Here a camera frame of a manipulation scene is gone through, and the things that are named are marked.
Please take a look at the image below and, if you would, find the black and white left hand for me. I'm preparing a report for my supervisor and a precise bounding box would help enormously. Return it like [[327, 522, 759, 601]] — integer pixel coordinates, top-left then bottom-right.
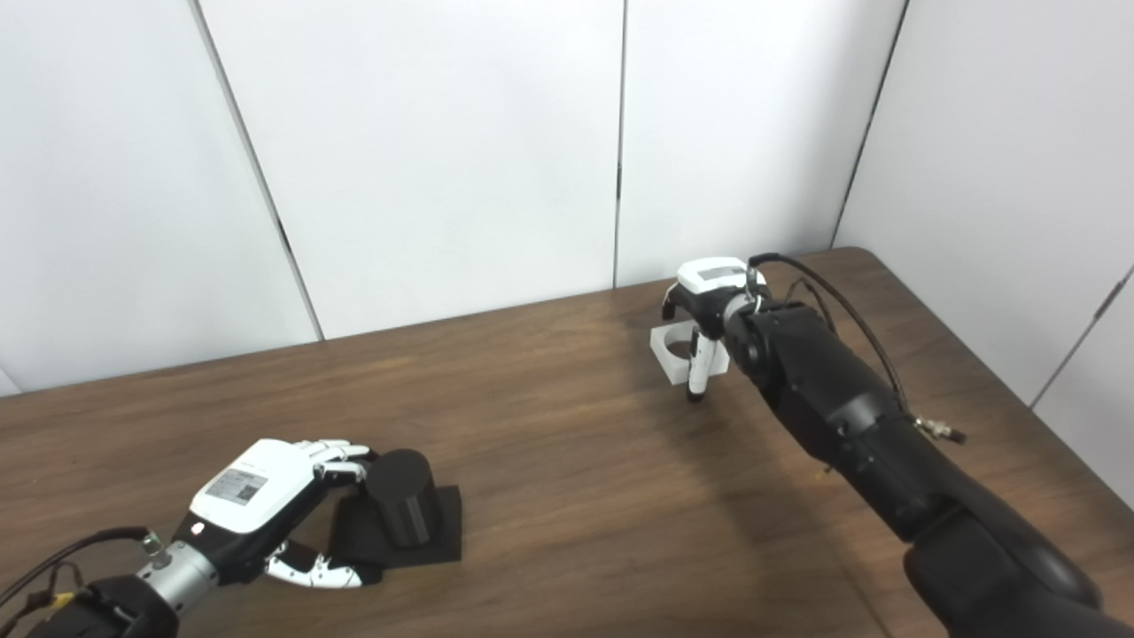
[[137, 439, 384, 612]]

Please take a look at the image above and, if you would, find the black and white right hand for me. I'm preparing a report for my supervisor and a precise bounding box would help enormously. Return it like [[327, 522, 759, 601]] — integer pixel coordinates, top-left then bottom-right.
[[662, 256, 768, 404]]

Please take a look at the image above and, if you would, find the white square piece with hole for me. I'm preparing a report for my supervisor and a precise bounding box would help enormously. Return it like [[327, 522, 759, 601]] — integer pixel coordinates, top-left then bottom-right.
[[650, 319, 731, 385]]

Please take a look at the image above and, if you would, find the black peg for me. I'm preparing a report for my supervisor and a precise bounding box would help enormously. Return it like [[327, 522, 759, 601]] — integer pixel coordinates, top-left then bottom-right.
[[328, 449, 463, 568]]

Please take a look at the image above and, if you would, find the thin right arm wire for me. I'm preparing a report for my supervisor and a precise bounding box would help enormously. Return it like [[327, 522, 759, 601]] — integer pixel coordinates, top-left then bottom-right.
[[787, 277, 838, 333]]

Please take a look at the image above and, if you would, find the thin arm wire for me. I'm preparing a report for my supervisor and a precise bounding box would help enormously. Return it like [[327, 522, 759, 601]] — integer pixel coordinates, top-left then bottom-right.
[[787, 277, 838, 333], [0, 563, 85, 626]]

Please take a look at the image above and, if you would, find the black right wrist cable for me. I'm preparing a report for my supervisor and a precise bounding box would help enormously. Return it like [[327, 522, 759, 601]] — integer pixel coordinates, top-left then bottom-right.
[[749, 253, 967, 444]]

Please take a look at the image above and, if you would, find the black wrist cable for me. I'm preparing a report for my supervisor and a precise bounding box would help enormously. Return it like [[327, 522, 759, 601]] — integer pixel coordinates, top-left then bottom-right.
[[0, 526, 165, 612], [749, 253, 967, 444]]

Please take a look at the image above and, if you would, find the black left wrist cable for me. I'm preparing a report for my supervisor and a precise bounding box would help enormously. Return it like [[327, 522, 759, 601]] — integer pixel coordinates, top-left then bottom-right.
[[0, 526, 165, 612]]

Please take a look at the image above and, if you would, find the thin left arm wire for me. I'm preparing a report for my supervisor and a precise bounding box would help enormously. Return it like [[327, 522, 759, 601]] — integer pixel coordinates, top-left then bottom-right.
[[0, 563, 85, 626]]

